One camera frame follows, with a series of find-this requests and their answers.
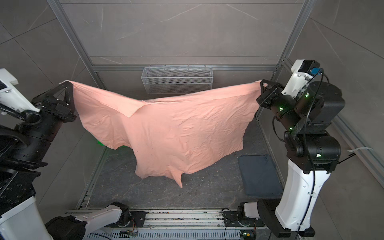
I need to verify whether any white cable tie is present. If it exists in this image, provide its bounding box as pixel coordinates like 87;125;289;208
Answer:
347;147;374;153

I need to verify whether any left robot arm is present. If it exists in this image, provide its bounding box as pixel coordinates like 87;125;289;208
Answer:
1;81;132;240

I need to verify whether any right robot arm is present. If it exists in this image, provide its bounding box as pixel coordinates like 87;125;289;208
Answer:
238;80;346;238

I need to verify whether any folded blue-grey t-shirt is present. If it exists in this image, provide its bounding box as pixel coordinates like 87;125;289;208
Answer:
238;155;284;199

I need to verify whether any white wire mesh basket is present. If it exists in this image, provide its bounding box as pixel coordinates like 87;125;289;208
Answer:
141;67;214;95

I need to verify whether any black wire hook rack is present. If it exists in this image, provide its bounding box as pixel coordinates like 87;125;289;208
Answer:
338;153;356;165

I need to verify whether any pink graphic t-shirt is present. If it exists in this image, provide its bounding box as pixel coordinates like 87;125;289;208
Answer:
72;82;261;186

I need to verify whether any aluminium frame profile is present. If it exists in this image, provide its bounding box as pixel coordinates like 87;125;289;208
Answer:
49;1;384;184

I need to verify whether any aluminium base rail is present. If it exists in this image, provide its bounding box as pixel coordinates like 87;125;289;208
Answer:
84;208;276;240

